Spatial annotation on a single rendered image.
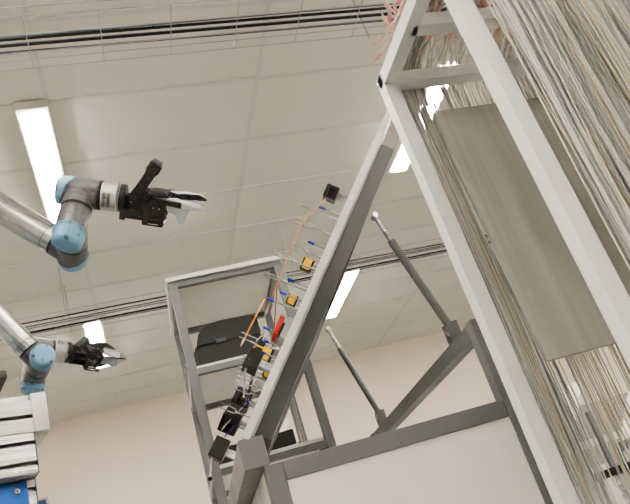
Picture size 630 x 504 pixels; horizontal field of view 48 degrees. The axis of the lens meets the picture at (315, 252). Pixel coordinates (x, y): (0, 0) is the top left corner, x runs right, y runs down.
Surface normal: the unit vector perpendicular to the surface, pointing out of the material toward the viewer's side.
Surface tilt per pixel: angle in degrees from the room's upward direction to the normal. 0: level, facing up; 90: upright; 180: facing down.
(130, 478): 90
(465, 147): 90
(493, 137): 90
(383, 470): 90
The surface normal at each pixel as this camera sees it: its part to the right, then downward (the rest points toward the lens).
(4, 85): 0.29, 0.87
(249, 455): 0.14, -0.46
